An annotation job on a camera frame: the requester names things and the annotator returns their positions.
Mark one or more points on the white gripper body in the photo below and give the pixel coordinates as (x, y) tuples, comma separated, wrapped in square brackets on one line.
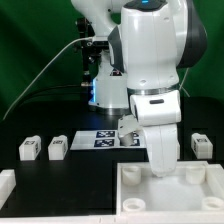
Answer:
[(162, 145)]

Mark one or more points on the white square tabletop tray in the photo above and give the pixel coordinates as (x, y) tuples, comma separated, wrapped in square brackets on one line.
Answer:
[(193, 186)]

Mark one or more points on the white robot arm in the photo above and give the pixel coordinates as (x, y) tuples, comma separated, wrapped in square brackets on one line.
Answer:
[(143, 43)]

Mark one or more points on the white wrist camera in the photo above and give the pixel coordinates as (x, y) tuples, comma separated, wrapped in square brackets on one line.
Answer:
[(127, 125)]

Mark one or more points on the white marker base plate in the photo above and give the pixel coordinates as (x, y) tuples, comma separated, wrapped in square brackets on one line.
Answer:
[(96, 140)]

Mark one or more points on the white left obstacle bracket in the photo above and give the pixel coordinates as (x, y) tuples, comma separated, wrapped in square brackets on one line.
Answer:
[(7, 184)]

